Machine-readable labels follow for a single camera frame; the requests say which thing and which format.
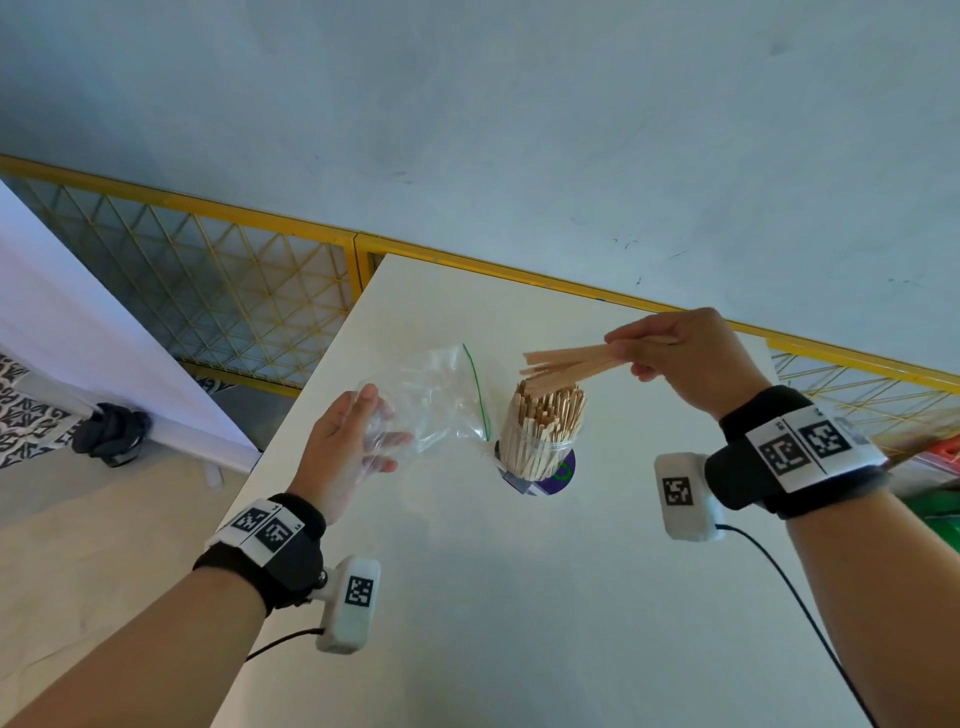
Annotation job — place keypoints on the person's right hand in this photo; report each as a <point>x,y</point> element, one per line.
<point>705,360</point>

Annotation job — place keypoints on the clear plastic jar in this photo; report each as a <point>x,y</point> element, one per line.
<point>536,454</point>

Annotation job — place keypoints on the white board panel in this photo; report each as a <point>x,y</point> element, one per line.
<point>90,337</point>

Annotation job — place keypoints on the person's left hand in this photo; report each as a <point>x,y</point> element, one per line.
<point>330,457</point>

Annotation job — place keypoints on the red object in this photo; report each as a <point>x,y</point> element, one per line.
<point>946,457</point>

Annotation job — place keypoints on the person's right thumb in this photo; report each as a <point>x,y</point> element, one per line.
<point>646,370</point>

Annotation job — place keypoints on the purple round lid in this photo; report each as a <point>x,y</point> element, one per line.
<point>559,480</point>

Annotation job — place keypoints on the black white patterned mat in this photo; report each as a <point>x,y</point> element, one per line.
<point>26,420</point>

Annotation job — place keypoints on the black wristband with marker tags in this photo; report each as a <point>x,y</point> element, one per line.
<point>750,472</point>
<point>289,562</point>

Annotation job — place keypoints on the person's left fingers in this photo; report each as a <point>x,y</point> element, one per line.
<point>375,442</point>

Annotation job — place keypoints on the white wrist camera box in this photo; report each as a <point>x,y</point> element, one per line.
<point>349,607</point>
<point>686,499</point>

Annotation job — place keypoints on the green object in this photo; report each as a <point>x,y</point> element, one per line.
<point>937,521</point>

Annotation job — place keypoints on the bunch of wooden sticks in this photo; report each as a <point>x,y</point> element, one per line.
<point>570,364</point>

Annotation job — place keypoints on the clear plastic zip bag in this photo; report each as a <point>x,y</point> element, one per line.
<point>439,397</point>

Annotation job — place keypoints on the person's left forearm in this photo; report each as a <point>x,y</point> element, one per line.
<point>150,660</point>

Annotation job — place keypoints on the wooden sticks packed upright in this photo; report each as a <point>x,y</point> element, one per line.
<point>544,420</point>

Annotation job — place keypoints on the yellow mesh fence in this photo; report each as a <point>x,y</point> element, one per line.
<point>225,292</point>

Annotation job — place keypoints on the person's right forearm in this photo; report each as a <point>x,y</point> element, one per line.
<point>877,600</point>

